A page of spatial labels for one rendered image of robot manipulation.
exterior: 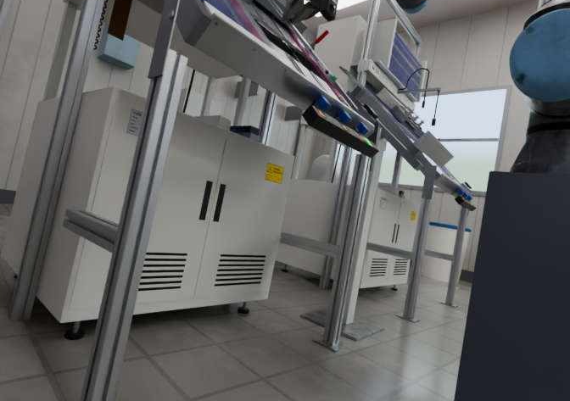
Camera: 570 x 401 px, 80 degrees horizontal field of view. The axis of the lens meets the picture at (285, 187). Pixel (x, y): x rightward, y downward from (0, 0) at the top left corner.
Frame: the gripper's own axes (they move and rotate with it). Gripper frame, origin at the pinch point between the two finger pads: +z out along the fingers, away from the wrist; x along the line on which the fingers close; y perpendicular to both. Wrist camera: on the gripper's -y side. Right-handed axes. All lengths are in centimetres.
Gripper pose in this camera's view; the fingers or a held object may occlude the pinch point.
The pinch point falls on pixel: (287, 20)
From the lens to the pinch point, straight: 113.4
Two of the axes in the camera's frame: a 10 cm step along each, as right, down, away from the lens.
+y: -2.2, -8.9, 3.9
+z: -7.4, 4.1, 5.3
